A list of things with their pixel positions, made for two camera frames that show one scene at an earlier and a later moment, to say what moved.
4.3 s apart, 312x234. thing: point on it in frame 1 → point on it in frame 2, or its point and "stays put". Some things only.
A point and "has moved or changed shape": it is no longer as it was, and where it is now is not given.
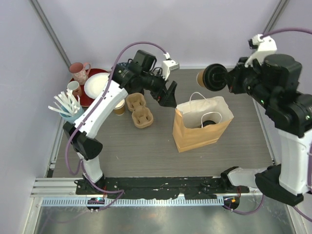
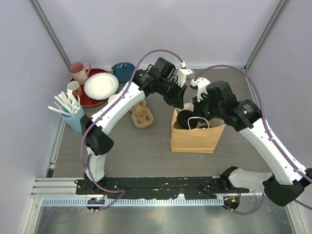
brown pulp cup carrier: x=142 y=117 stays put
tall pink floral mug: x=80 y=71 stays put
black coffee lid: x=215 y=77 → x=182 y=119
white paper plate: x=94 y=83 stays put
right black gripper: x=233 y=77 → x=197 y=107
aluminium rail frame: x=62 y=192 stays put
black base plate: x=192 y=187 stays put
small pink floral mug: x=75 y=87 stays put
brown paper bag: x=188 y=116 has moved or changed shape
